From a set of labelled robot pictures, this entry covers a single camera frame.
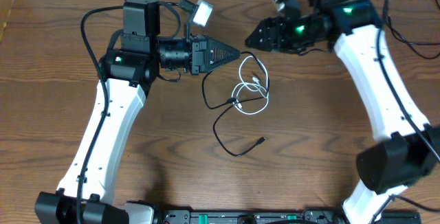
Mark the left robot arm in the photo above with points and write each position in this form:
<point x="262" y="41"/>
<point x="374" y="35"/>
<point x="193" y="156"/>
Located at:
<point x="155" y="35"/>

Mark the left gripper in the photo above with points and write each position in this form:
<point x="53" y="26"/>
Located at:
<point x="199" y="55"/>

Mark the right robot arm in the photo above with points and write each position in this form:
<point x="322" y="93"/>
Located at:
<point x="406" y="145"/>

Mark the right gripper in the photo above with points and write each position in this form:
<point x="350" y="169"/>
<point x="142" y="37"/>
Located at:
<point x="282" y="35"/>

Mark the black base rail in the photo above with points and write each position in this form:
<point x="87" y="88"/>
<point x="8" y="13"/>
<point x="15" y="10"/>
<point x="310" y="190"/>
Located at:
<point x="303" y="216"/>

